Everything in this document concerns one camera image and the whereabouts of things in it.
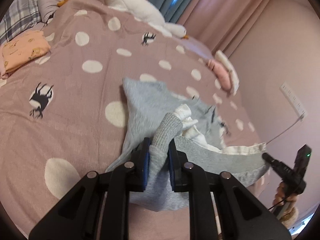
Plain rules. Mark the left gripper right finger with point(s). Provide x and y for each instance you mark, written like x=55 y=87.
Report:
x=220 y=207

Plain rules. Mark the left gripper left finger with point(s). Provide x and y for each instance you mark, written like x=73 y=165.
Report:
x=96 y=207

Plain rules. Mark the grey New York sweatshirt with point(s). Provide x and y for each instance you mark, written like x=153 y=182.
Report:
x=180 y=139

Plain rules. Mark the right hand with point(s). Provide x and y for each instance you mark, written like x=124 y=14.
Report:
x=282 y=196

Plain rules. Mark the beige fuzzy right sleeve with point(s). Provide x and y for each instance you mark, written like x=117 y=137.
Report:
x=289 y=219

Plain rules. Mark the pink polka dot duvet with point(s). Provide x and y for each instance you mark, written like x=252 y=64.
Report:
x=65 y=114

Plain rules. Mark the folded pink garment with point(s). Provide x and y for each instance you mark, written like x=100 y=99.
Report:
x=221 y=73

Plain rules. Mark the folded orange bear garment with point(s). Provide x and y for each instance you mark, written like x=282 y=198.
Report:
x=22 y=49

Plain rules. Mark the pink curtain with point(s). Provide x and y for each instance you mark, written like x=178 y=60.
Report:
x=220 y=24

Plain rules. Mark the blue plaid pillow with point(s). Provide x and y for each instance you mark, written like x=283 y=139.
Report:
x=22 y=15

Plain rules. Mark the lavender pillow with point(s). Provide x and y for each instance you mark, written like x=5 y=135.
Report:
x=50 y=2

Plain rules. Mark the white goose plush toy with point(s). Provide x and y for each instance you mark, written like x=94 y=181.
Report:
x=144 y=11

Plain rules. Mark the white wall power strip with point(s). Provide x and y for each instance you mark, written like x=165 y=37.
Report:
x=293 y=100

